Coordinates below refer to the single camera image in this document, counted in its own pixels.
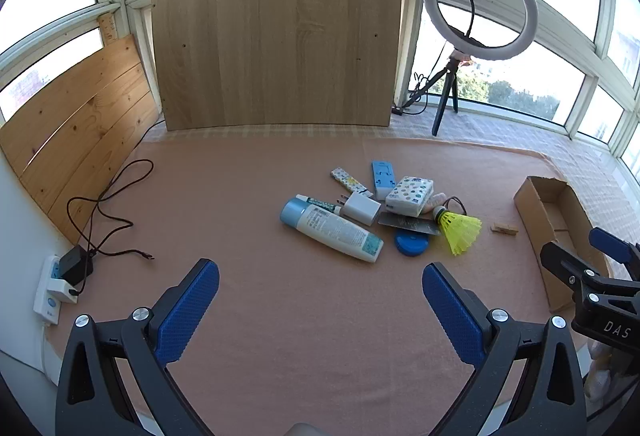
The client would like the white power strip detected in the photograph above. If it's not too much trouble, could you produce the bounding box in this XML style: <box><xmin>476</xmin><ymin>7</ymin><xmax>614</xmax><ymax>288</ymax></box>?
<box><xmin>33</xmin><ymin>255</ymin><xmax>81</xmax><ymax>322</ymax></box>

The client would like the white charger plug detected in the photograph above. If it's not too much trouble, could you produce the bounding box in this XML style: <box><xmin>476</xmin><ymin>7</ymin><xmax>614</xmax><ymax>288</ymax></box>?
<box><xmin>340</xmin><ymin>192</ymin><xmax>381</xmax><ymax>227</ymax></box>

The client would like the pink blanket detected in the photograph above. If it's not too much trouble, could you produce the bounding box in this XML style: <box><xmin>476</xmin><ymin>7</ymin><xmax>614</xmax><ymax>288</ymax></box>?
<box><xmin>42</xmin><ymin>136</ymin><xmax>616</xmax><ymax>436</ymax></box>

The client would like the blue round disc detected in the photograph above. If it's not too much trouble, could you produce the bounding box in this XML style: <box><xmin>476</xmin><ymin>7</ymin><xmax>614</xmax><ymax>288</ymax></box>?
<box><xmin>393</xmin><ymin>228</ymin><xmax>431</xmax><ymax>258</ymax></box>

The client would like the person's right hand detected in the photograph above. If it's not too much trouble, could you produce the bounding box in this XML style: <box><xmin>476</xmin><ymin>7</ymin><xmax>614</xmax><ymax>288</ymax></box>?
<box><xmin>585</xmin><ymin>346</ymin><xmax>615</xmax><ymax>412</ymax></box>

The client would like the white bottle with blue cap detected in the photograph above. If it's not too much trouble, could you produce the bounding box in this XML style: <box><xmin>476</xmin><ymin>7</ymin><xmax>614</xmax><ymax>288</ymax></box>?
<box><xmin>280</xmin><ymin>198</ymin><xmax>385</xmax><ymax>263</ymax></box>

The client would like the black ring light cable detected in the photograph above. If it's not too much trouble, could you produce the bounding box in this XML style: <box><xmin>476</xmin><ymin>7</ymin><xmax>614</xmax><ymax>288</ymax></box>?
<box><xmin>407</xmin><ymin>43</ymin><xmax>451</xmax><ymax>114</ymax></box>

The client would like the dotted tissue pack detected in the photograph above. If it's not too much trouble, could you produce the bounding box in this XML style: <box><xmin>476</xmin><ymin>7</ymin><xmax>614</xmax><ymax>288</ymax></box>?
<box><xmin>385</xmin><ymin>176</ymin><xmax>435</xmax><ymax>218</ymax></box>

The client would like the yellow shuttlecock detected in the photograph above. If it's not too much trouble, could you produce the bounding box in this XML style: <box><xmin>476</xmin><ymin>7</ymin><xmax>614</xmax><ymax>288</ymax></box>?
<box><xmin>432</xmin><ymin>206</ymin><xmax>483</xmax><ymax>257</ymax></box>

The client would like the small white tube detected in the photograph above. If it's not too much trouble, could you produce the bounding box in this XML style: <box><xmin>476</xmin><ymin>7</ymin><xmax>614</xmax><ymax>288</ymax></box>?
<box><xmin>422</xmin><ymin>192</ymin><xmax>448</xmax><ymax>215</ymax></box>

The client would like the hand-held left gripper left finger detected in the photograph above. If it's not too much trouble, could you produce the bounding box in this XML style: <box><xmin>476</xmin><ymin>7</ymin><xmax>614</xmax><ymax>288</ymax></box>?
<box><xmin>55</xmin><ymin>258</ymin><xmax>221</xmax><ymax>436</ymax></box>

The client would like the white ring light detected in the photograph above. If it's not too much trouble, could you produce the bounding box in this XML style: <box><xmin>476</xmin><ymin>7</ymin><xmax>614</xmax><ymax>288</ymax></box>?
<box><xmin>423</xmin><ymin>0</ymin><xmax>539</xmax><ymax>62</ymax></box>

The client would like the black card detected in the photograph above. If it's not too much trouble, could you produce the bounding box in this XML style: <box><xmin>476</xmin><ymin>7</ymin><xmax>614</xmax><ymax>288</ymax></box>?
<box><xmin>377</xmin><ymin>211</ymin><xmax>441</xmax><ymax>237</ymax></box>

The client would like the light oak wood panel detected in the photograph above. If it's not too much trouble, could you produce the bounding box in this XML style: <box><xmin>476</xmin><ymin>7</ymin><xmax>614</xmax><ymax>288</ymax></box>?
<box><xmin>151</xmin><ymin>0</ymin><xmax>405</xmax><ymax>133</ymax></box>

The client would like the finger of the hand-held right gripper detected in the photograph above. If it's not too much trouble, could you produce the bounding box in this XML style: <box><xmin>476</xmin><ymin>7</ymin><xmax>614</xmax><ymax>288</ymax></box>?
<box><xmin>540</xmin><ymin>241</ymin><xmax>608</xmax><ymax>289</ymax></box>
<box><xmin>589</xmin><ymin>227</ymin><xmax>640</xmax><ymax>277</ymax></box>

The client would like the green white ointment tube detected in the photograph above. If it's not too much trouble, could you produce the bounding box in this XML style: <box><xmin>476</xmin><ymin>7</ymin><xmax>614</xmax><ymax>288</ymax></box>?
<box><xmin>296</xmin><ymin>194</ymin><xmax>343</xmax><ymax>217</ymax></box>

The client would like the black power adapter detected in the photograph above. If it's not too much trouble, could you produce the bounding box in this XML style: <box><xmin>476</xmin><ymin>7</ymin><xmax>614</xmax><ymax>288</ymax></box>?
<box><xmin>60</xmin><ymin>245</ymin><xmax>95</xmax><ymax>284</ymax></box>

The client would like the cardboard box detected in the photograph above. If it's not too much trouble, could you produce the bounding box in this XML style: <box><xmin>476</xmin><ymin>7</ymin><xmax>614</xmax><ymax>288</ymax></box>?
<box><xmin>514</xmin><ymin>176</ymin><xmax>611</xmax><ymax>314</ymax></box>

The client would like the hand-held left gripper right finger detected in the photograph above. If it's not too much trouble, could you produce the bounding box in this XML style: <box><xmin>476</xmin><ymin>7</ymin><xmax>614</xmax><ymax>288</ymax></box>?
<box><xmin>421</xmin><ymin>262</ymin><xmax>587</xmax><ymax>436</ymax></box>

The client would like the dark charging cable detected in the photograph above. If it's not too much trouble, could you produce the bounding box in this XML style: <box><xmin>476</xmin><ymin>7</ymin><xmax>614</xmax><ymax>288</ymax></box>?
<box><xmin>66</xmin><ymin>159</ymin><xmax>156</xmax><ymax>262</ymax></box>

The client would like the pine plank board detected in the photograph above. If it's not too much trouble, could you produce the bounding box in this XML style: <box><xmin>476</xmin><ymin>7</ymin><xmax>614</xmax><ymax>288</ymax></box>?
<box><xmin>0</xmin><ymin>13</ymin><xmax>161</xmax><ymax>244</ymax></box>

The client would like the brown hair tie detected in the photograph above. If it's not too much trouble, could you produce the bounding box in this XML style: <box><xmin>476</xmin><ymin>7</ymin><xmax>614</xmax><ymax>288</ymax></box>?
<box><xmin>440</xmin><ymin>196</ymin><xmax>468</xmax><ymax>217</ymax></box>

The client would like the patterned lighter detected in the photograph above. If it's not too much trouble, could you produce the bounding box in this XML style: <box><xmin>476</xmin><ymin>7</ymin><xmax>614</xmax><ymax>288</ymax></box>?
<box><xmin>330</xmin><ymin>167</ymin><xmax>373</xmax><ymax>197</ymax></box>

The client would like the blue phone stand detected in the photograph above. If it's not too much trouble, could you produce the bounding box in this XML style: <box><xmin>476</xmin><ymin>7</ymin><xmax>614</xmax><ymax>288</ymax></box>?
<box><xmin>371</xmin><ymin>161</ymin><xmax>396</xmax><ymax>201</ymax></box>

